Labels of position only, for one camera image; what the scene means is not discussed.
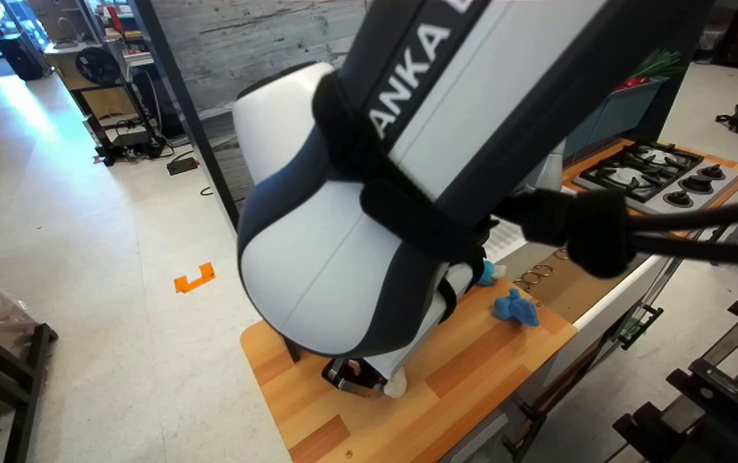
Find black drawer handle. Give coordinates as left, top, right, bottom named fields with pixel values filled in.
left=503, top=397, right=548, bottom=462
left=618, top=304, right=665, bottom=351

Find wooden toy kitchen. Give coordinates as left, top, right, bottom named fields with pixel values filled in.
left=240, top=138, right=738, bottom=463

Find row of metal rings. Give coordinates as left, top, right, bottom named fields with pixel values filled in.
left=513, top=247, right=570, bottom=292

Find toy stove burner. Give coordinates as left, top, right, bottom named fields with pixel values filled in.
left=573, top=142, right=738, bottom=217

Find green toy vegetable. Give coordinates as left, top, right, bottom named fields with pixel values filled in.
left=631, top=50, right=683, bottom=79

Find black bin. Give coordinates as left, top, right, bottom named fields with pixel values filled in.
left=0, top=35, right=45, bottom=82

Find teal box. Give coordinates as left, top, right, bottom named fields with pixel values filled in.
left=564, top=76, right=670, bottom=159

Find blue and white plush toy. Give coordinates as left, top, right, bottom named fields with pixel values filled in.
left=476, top=260, right=507, bottom=287

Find white printed paper sheet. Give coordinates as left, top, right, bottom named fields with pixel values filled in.
left=486, top=217, right=531, bottom=263

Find black metal shelf rack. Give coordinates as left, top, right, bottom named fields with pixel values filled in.
left=612, top=283, right=738, bottom=463

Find black frame post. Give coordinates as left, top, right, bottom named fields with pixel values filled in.
left=129, top=0, right=241, bottom=231

